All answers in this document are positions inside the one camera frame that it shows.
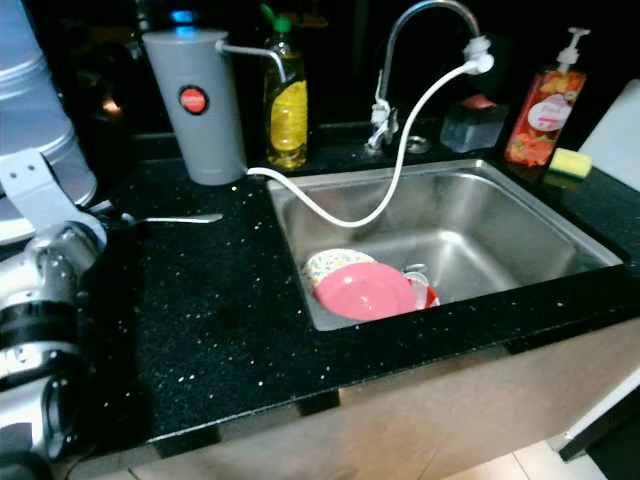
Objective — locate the metal spoon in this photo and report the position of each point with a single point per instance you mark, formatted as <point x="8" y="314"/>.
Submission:
<point x="185" y="218"/>

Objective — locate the floral patterned plate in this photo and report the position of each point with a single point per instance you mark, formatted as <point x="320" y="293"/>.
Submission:
<point x="330" y="262"/>

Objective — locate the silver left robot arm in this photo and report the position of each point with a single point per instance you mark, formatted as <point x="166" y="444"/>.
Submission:
<point x="45" y="350"/>

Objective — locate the grey cylindrical water filter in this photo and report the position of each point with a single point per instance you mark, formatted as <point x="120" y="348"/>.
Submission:
<point x="195" y="115"/>

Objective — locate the white round appliance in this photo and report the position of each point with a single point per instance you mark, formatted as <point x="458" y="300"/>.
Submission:
<point x="40" y="100"/>

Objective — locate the yellow dish soap bottle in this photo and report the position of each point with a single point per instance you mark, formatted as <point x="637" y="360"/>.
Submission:
<point x="287" y="115"/>

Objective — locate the pink plate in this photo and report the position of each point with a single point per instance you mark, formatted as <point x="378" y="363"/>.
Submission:
<point x="365" y="293"/>

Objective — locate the chrome gooseneck faucet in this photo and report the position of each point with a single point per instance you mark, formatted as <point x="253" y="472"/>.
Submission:
<point x="390" y="65"/>

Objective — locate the red and white cup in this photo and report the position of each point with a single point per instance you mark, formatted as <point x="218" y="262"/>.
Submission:
<point x="426" y="290"/>

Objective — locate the beige cabinet front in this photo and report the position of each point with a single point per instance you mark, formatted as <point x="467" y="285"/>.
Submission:
<point x="410" y="410"/>

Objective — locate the clear plastic sponge holder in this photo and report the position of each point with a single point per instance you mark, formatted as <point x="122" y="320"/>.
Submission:
<point x="472" y="125"/>

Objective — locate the stainless steel sink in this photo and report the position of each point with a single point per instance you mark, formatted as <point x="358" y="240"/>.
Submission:
<point x="490" y="235"/>

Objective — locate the red hand soap pump bottle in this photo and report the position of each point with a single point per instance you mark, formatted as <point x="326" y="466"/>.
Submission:
<point x="545" y="118"/>

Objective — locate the yellow sponge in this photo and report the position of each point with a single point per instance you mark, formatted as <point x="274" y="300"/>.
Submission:
<point x="570" y="162"/>

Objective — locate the white cutting board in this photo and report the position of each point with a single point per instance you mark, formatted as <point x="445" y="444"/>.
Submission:
<point x="615" y="135"/>

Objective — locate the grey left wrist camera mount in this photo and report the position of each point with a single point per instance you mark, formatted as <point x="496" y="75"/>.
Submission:
<point x="45" y="195"/>

